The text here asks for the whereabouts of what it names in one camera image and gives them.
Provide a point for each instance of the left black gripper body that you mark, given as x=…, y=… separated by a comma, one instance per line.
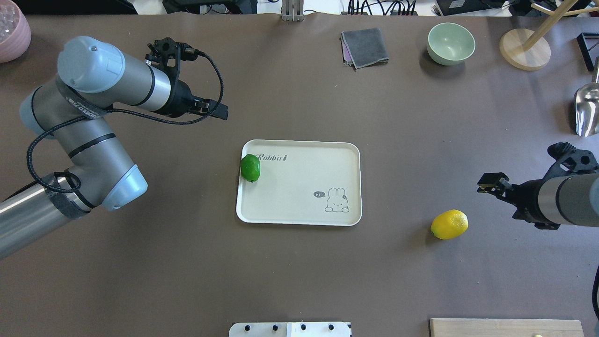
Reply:
x=179, y=99

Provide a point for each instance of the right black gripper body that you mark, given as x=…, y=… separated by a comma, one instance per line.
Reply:
x=527, y=197

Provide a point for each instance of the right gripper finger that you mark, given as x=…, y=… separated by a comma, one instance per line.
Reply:
x=497, y=191
x=494, y=180

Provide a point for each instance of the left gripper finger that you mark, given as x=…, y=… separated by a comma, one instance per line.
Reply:
x=213, y=109
x=198, y=101

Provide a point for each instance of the yellow lemon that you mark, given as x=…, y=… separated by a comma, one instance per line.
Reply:
x=449, y=225

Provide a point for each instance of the green lime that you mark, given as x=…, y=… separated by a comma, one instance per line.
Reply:
x=250, y=168

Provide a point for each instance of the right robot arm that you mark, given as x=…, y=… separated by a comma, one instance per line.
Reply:
x=568, y=194

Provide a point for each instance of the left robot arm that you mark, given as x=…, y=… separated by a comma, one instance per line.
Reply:
x=77, y=162

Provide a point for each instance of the beige rabbit tray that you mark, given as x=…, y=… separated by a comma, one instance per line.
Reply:
x=303, y=183

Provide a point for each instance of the silver metal scoop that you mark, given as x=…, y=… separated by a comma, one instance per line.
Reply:
x=587, y=106

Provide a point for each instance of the wine glass rack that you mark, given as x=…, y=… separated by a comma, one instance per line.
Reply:
x=587, y=41

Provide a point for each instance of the wooden mug tree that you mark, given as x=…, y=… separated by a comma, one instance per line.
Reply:
x=528, y=50

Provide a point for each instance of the pink folded cloth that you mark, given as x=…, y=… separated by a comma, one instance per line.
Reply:
x=347, y=59

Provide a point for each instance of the light green bowl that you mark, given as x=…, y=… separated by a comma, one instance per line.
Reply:
x=450, y=44

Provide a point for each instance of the bamboo cutting board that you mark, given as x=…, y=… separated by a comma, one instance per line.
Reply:
x=472, y=327

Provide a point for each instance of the pink bowl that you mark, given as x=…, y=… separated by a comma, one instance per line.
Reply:
x=15, y=33

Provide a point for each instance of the grey folded cloth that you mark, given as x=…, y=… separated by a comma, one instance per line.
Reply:
x=367, y=47

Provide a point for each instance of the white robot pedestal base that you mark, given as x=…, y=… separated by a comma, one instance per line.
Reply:
x=291, y=329

